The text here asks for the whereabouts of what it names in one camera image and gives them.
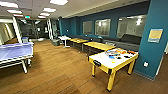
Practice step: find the interior glass window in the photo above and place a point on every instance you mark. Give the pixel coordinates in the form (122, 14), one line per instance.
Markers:
(102, 27)
(87, 28)
(130, 26)

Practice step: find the small white table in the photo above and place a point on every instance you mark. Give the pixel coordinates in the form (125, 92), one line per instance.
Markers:
(64, 37)

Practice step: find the colourful board game box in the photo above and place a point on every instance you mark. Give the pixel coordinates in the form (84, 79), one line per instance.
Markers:
(111, 52)

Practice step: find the small grey bin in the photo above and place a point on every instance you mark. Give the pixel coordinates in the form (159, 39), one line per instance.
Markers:
(55, 42)

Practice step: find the yellow air hockey table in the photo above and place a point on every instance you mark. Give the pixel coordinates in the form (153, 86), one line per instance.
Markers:
(110, 64)

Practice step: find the black ping pong paddle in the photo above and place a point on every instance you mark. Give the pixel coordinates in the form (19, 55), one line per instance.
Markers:
(127, 56)

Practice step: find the ceiling light panel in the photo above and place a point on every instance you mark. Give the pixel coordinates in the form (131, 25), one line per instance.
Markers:
(59, 2)
(44, 14)
(8, 4)
(14, 11)
(49, 10)

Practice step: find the green exit sign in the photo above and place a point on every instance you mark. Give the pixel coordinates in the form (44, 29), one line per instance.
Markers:
(27, 16)

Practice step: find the blue ping pong table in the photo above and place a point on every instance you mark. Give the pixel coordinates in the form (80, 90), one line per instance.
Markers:
(13, 50)

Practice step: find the grey wall sofa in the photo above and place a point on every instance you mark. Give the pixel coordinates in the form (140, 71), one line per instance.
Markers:
(130, 41)

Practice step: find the white wall outlet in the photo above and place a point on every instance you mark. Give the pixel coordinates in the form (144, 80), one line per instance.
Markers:
(146, 64)

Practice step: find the pale yellow wall sign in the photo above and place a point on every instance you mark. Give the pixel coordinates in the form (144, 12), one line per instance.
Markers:
(155, 35)

